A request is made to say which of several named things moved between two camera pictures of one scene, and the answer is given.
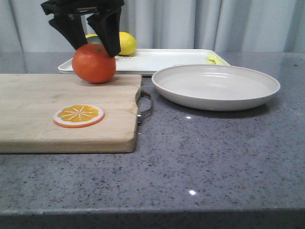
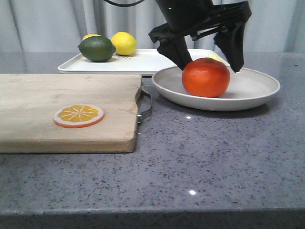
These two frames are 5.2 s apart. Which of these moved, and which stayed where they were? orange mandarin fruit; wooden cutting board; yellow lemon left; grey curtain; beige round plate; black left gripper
Moved: orange mandarin fruit; black left gripper
Stayed: wooden cutting board; grey curtain; yellow lemon left; beige round plate
